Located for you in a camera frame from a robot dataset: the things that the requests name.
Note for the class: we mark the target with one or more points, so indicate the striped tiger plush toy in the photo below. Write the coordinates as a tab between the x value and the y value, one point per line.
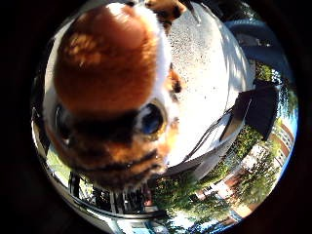
110	81

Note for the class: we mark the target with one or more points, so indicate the red brick building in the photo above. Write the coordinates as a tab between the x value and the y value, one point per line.
253	182

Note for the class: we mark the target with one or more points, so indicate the person in blue jeans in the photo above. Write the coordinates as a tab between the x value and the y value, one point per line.
260	45

